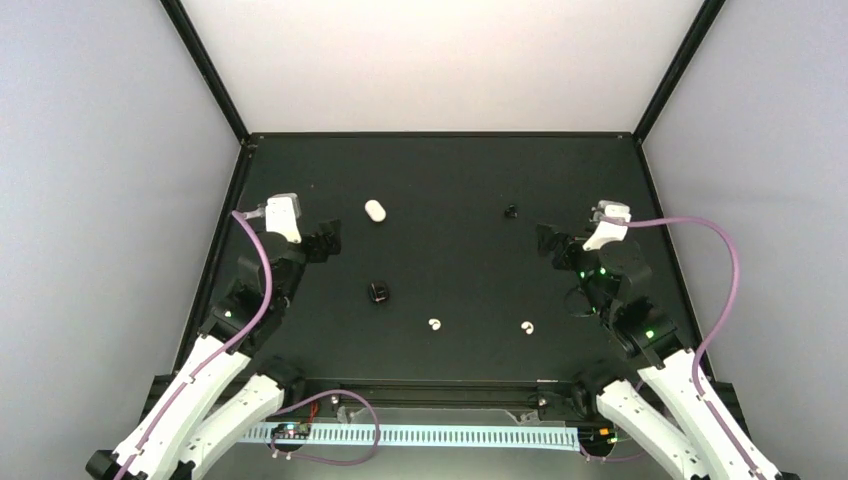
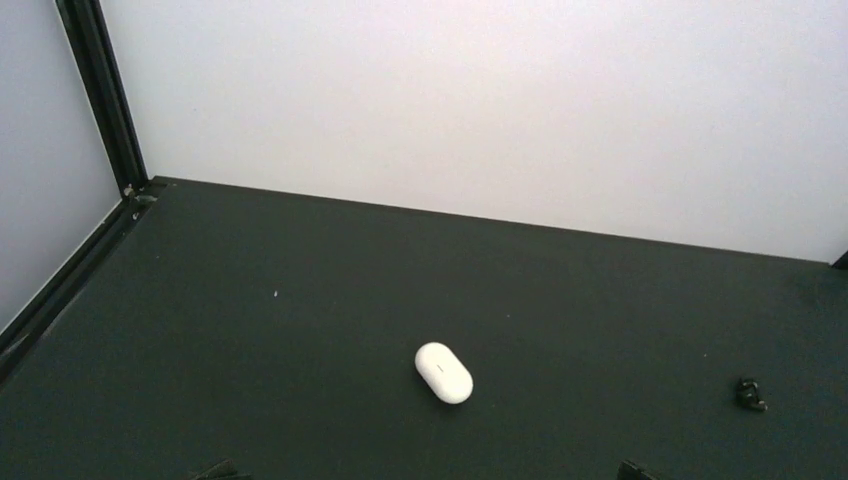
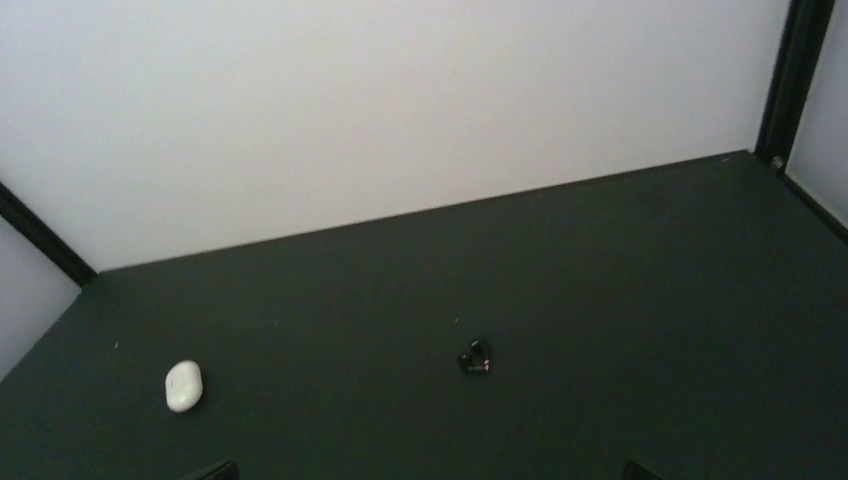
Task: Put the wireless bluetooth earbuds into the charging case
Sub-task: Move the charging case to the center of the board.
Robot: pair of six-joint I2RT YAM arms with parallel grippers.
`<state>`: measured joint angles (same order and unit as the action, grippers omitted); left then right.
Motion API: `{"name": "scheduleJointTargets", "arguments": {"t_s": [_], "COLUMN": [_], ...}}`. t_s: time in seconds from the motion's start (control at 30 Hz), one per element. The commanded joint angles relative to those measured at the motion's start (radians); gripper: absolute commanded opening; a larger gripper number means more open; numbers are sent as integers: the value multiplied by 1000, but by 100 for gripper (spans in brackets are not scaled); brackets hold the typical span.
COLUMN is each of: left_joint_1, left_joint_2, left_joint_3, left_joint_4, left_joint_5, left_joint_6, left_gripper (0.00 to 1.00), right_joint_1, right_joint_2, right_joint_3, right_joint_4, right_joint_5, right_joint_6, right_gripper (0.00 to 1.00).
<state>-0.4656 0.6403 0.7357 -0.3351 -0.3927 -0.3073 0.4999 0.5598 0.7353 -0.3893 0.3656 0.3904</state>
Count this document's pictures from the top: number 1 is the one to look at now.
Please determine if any light blue cable duct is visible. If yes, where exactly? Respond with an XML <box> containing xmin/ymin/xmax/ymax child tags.
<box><xmin>240</xmin><ymin>422</ymin><xmax>580</xmax><ymax>452</ymax></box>

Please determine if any white earbud charging case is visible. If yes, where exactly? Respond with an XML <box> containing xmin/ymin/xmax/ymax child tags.
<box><xmin>364</xmin><ymin>199</ymin><xmax>387</xmax><ymax>223</ymax></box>

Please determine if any black earbud case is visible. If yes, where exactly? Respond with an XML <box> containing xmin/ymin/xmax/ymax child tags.
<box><xmin>367</xmin><ymin>280</ymin><xmax>390</xmax><ymax>304</ymax></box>

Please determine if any black frame post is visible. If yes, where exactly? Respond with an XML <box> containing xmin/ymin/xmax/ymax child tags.
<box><xmin>633</xmin><ymin>0</ymin><xmax>726</xmax><ymax>145</ymax></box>
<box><xmin>160</xmin><ymin>0</ymin><xmax>250</xmax><ymax>144</ymax></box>

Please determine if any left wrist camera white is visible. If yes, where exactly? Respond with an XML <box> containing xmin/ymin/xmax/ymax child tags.
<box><xmin>265</xmin><ymin>193</ymin><xmax>302</xmax><ymax>244</ymax></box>

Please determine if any black frame post left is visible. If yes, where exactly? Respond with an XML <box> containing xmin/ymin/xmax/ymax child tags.
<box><xmin>160</xmin><ymin>0</ymin><xmax>250</xmax><ymax>144</ymax></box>

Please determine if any black frame post right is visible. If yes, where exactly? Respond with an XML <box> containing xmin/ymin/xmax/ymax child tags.
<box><xmin>633</xmin><ymin>0</ymin><xmax>726</xmax><ymax>145</ymax></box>

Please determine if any small black earbud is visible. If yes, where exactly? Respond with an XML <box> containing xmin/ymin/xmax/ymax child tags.
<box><xmin>503</xmin><ymin>205</ymin><xmax>518</xmax><ymax>219</ymax></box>

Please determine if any purple cable loop bottom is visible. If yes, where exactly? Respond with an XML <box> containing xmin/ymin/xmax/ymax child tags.
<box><xmin>268</xmin><ymin>389</ymin><xmax>383</xmax><ymax>466</ymax></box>

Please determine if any black aluminium rail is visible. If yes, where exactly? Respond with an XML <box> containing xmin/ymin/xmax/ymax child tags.
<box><xmin>148</xmin><ymin>374</ymin><xmax>743</xmax><ymax>425</ymax></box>

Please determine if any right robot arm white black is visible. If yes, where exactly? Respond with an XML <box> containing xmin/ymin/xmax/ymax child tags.
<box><xmin>536</xmin><ymin>223</ymin><xmax>793</xmax><ymax>479</ymax></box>

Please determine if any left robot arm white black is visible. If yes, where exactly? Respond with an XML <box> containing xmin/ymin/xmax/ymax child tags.
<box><xmin>86</xmin><ymin>219</ymin><xmax>341</xmax><ymax>479</ymax></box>

